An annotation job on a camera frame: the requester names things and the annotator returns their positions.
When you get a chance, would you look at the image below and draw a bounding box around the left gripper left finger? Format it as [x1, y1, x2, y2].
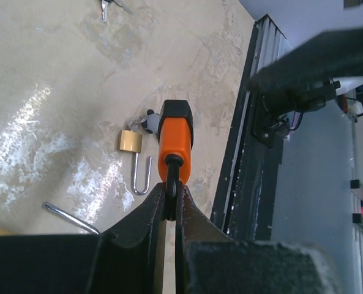
[0, 183, 165, 293]

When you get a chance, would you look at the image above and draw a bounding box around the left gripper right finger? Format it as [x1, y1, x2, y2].
[175, 187, 343, 293]

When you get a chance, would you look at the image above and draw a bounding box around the small brass padlock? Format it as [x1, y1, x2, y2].
[118, 129, 152, 195]

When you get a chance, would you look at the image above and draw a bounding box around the orange padlock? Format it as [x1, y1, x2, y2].
[157, 100, 193, 221]

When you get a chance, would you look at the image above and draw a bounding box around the large brass padlock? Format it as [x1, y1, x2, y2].
[0, 202, 100, 236]

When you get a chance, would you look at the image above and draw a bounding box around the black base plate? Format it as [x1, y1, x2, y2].
[211, 15, 284, 241]

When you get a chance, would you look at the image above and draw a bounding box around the panda keychain figure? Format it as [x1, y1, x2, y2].
[139, 109, 160, 135]

